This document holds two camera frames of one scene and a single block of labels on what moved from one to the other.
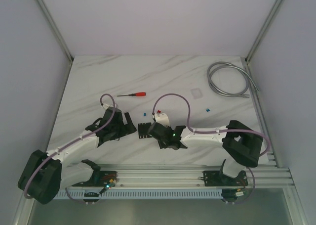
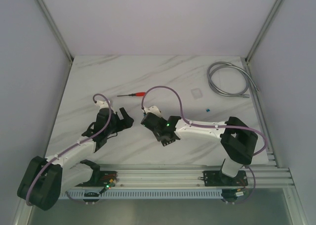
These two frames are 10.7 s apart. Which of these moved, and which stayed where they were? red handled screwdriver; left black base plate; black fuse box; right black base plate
Moved: black fuse box
Stayed: right black base plate; red handled screwdriver; left black base plate
